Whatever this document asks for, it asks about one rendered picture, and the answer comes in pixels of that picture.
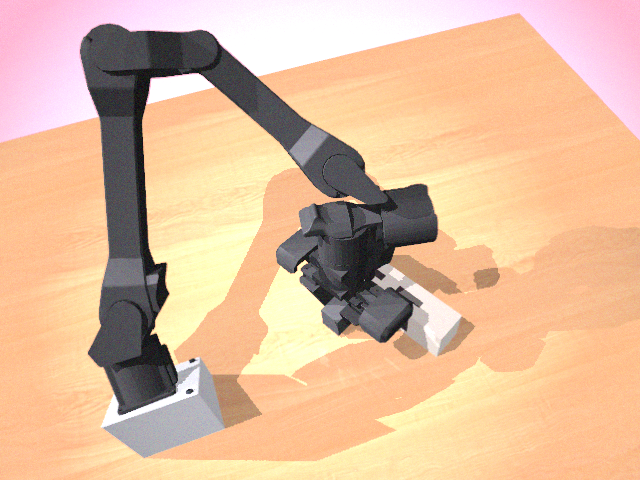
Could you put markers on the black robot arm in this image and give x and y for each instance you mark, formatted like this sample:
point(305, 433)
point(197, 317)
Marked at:
point(118, 65)

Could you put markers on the black two-prong plug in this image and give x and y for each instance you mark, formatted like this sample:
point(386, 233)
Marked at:
point(331, 317)

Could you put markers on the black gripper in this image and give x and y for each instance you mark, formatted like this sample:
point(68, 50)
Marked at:
point(380, 313)

